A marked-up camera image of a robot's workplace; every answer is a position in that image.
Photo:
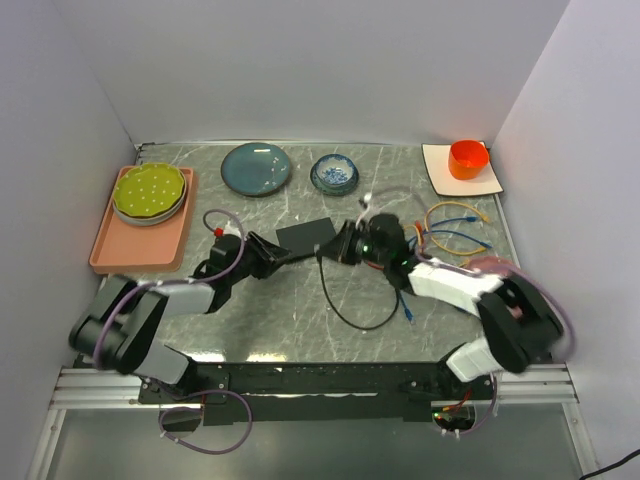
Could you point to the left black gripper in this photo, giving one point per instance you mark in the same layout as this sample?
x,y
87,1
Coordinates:
x,y
270,255

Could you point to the dark teal round plate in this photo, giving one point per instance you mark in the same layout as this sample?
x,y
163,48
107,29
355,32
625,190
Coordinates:
x,y
256,169

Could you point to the pink rectangular tray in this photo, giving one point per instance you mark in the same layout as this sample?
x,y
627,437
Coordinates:
x,y
123,248

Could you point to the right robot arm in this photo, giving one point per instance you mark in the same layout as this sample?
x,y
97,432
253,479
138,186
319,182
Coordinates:
x,y
519,326

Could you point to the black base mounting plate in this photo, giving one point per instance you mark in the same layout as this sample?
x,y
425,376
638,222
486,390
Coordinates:
x,y
283,391

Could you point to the orange plastic cup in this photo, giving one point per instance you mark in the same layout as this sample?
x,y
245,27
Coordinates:
x,y
467,159

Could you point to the white square plate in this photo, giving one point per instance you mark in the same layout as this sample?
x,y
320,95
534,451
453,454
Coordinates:
x,y
436,162

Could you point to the black network switch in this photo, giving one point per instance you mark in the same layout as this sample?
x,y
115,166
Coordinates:
x,y
301,239

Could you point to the grey plate under green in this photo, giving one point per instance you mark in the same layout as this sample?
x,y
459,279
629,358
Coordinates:
x,y
143,222

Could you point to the green dotted plate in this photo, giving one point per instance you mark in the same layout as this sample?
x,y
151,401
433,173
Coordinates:
x,y
149,190

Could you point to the pink dotted plate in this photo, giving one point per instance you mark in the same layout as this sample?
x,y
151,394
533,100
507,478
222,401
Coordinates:
x,y
489,264

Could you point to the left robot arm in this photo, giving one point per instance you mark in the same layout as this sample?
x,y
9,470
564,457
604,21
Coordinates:
x,y
118,328

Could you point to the blue patterned saucer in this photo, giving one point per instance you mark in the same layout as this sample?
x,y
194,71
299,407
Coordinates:
x,y
325,189

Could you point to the blue white porcelain bowl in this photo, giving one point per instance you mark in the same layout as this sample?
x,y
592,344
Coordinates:
x,y
335,172

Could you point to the aluminium frame rail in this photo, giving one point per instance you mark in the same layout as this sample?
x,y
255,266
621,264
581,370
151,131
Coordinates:
x,y
87,389

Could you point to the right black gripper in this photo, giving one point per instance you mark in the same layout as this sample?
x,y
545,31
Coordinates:
x,y
337,250

